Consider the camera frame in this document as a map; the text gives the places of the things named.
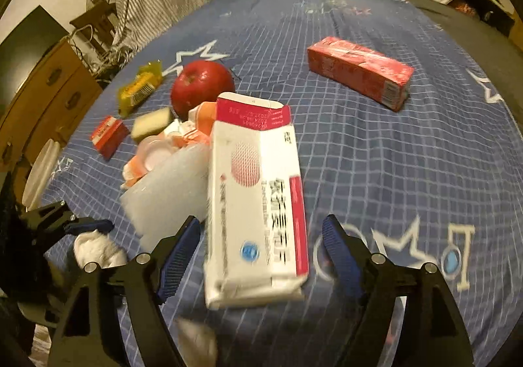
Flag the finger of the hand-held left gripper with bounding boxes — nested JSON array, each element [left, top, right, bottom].
[[25, 200, 114, 243]]

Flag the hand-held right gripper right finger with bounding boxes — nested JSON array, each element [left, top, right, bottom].
[[321, 214, 475, 367]]

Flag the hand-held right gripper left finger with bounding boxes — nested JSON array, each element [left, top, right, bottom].
[[49, 215, 202, 367]]

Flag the white tissue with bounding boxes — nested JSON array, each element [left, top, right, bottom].
[[176, 318, 219, 365], [73, 228, 129, 270]]

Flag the white round bin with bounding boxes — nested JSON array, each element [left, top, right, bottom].
[[22, 138, 62, 210]]

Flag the white pink medicine box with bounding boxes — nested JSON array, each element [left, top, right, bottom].
[[203, 92, 310, 310]]

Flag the yellow white sponge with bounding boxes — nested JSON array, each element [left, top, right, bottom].
[[131, 107, 175, 143]]

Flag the orange white wrapper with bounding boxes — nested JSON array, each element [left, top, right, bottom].
[[186, 101, 217, 147], [120, 157, 148, 190]]

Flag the translucent white plastic packaging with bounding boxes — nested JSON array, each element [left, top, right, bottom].
[[119, 142, 211, 241]]

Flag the small red box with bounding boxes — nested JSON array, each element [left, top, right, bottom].
[[90, 115, 130, 160]]

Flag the white plastic cup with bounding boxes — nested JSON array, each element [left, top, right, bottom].
[[137, 134, 182, 172]]

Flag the blue printed blanket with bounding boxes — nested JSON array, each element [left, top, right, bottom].
[[43, 0, 523, 367]]

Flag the wooden dresser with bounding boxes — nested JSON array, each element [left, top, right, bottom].
[[0, 38, 103, 172]]

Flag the yellow snack packet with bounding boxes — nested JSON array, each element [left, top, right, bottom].
[[118, 59, 164, 116]]

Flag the red apple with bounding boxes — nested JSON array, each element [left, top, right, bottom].
[[170, 60, 236, 119]]

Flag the red juice carton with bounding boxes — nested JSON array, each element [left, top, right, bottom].
[[306, 36, 415, 112]]

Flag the black television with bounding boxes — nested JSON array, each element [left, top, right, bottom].
[[0, 5, 70, 102]]

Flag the white cable tangle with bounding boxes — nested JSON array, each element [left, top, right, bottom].
[[67, 26, 135, 77]]

